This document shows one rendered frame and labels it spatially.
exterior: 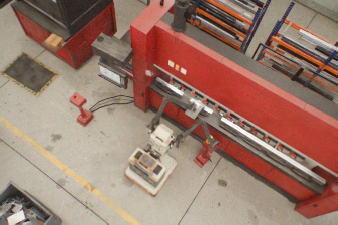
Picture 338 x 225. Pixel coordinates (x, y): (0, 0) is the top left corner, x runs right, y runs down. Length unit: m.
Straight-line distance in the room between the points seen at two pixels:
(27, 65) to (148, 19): 3.31
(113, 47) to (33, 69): 2.70
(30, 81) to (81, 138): 1.53
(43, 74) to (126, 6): 2.35
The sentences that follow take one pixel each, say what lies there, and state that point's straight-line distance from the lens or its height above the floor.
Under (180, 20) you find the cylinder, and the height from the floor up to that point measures 2.50.
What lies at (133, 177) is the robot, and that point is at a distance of 5.33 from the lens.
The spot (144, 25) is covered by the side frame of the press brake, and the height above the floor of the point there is 2.30.
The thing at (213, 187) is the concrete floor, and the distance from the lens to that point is 5.69.
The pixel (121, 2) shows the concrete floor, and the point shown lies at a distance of 7.56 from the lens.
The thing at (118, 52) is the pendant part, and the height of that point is 1.95.
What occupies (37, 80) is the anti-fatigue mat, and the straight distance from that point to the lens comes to 6.60.
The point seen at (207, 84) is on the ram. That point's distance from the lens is 4.42.
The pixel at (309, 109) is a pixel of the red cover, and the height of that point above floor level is 2.30.
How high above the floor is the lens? 5.44
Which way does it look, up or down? 62 degrees down
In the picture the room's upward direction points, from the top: 9 degrees clockwise
